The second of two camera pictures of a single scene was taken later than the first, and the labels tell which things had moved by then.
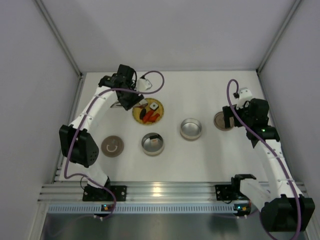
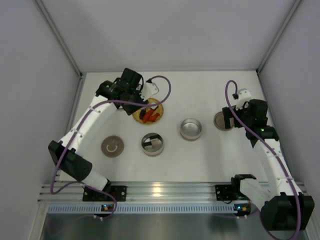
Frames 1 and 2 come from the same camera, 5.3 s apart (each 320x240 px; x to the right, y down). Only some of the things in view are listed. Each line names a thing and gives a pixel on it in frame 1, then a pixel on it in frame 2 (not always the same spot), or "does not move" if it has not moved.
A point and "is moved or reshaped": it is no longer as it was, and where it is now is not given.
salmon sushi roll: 154,142 does not move
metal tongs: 116,105 is moved or reshaped
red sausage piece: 153,118 does not move
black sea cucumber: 142,113 does not move
